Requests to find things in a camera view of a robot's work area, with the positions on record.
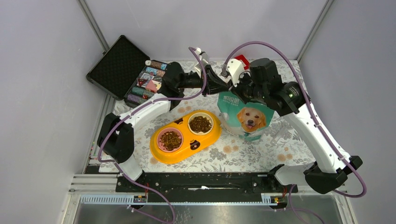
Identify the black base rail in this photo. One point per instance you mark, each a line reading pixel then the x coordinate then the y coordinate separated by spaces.
pixel 233 188

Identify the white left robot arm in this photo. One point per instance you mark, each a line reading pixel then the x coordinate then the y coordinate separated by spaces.
pixel 116 136

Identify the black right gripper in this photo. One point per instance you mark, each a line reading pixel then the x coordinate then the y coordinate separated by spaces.
pixel 243 77

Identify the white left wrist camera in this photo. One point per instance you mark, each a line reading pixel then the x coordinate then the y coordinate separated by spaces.
pixel 203 58

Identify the black poker chip case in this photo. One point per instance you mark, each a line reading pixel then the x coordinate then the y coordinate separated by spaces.
pixel 127 74

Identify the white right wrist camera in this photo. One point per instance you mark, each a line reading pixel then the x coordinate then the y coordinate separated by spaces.
pixel 233 68

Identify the green dog food bag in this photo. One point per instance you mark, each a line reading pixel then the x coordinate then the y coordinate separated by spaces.
pixel 247 121

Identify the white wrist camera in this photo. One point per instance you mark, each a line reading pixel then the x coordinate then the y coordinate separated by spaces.
pixel 233 68
pixel 203 58

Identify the small red box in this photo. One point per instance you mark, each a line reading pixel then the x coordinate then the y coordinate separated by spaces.
pixel 244 61

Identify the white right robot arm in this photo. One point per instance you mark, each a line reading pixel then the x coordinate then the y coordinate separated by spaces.
pixel 264 85

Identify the floral table mat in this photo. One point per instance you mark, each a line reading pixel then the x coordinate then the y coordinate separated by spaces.
pixel 229 153

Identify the clear plastic scoop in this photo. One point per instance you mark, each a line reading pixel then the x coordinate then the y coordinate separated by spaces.
pixel 284 128

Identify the yellow double pet bowl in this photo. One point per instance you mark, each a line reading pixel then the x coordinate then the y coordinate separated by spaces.
pixel 191 142

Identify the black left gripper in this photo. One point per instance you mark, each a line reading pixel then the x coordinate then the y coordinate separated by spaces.
pixel 214 83

